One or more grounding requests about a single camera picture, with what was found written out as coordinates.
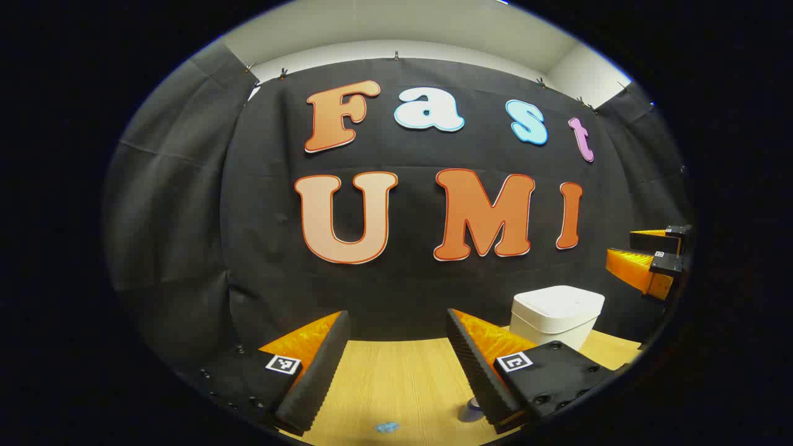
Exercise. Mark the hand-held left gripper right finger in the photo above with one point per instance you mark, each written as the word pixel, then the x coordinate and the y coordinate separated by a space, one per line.
pixel 477 365

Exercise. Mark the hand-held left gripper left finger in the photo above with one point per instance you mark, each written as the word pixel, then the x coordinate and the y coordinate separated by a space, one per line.
pixel 322 365

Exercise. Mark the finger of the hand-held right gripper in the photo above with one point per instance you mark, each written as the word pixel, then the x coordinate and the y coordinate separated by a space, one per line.
pixel 632 266
pixel 650 240

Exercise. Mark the silver blue pop can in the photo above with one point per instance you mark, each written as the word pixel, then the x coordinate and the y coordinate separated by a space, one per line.
pixel 474 404

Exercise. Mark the white garbage bin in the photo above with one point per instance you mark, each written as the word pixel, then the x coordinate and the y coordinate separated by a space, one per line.
pixel 557 310

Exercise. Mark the blue paper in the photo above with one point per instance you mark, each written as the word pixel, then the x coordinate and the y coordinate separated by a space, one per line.
pixel 387 427

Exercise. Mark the wooden desktop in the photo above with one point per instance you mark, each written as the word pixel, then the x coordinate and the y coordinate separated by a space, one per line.
pixel 396 384

